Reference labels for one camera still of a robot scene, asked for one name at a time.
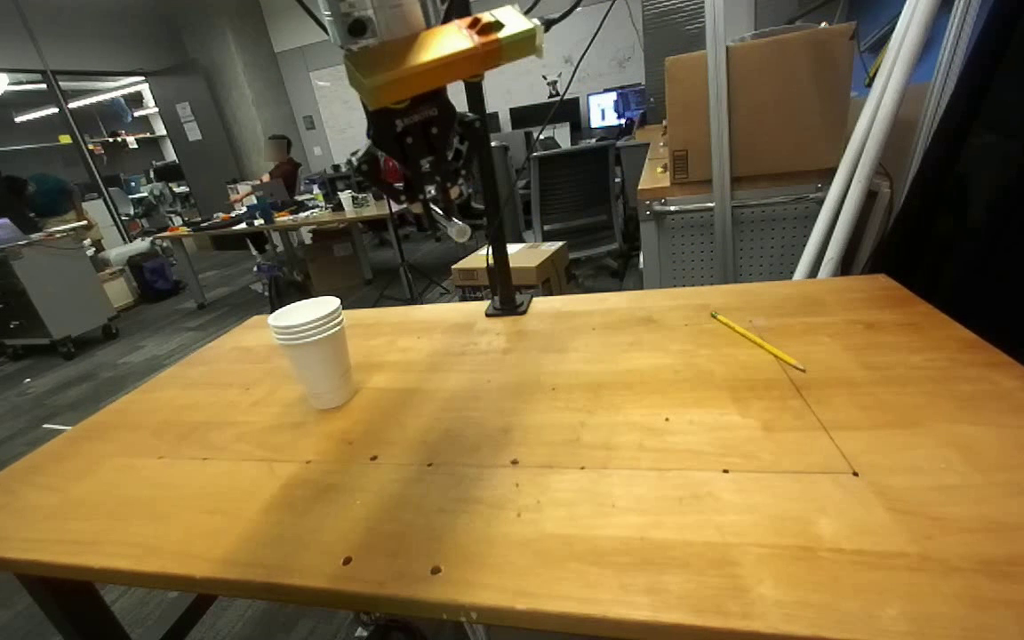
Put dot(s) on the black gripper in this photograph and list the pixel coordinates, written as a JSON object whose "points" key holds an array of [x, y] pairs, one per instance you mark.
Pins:
{"points": [[414, 131]]}

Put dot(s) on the cluttered office desk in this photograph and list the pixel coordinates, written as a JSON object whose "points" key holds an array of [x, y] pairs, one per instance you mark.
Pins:
{"points": [[337, 217]]}

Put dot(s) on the black boxy cabinet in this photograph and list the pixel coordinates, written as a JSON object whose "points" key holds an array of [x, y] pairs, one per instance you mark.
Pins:
{"points": [[576, 195]]}

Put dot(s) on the seated person in dark top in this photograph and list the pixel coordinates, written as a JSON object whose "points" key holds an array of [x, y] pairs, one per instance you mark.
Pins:
{"points": [[285, 172]]}

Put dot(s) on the computer monitor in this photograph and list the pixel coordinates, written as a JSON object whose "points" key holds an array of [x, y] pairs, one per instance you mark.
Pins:
{"points": [[617, 109]]}

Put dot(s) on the grey metal column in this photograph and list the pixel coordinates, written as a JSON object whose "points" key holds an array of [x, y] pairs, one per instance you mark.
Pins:
{"points": [[721, 142]]}

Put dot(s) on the metal workbench cabinet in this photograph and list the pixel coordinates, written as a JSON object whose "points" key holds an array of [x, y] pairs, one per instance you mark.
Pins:
{"points": [[761, 236]]}

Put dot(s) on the large cardboard box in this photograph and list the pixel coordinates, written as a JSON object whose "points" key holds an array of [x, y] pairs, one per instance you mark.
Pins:
{"points": [[761, 101]]}

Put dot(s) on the yellow pencil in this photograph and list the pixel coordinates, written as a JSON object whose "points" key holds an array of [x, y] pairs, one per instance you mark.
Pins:
{"points": [[758, 341]]}

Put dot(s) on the person in teal top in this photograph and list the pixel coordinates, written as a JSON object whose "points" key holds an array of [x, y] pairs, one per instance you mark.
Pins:
{"points": [[53, 195]]}

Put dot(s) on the grey wheeled cart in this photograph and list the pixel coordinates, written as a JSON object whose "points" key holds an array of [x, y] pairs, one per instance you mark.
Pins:
{"points": [[55, 289]]}

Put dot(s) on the white pvc pole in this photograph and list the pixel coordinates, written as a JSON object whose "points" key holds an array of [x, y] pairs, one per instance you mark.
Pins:
{"points": [[902, 142], [864, 142]]}

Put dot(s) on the yellow wrist camera mount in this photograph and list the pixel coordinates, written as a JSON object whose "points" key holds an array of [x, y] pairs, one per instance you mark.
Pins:
{"points": [[442, 56]]}

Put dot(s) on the white paper wall sign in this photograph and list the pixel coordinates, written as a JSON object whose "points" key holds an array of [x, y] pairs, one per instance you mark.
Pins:
{"points": [[190, 123]]}

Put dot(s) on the black table frame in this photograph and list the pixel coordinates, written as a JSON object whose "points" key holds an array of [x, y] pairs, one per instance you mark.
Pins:
{"points": [[61, 605]]}

